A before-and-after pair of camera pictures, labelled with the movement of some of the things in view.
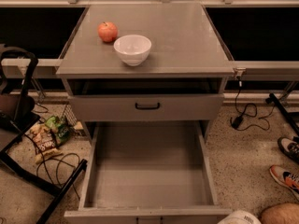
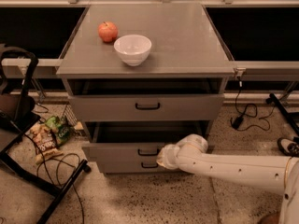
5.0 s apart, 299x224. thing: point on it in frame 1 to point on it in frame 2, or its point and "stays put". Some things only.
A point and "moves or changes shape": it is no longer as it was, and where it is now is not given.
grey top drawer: x=147 y=108 stays put
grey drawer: x=149 y=174 moves or changes shape
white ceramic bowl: x=133 y=49 stays put
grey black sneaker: x=290 y=147 stays put
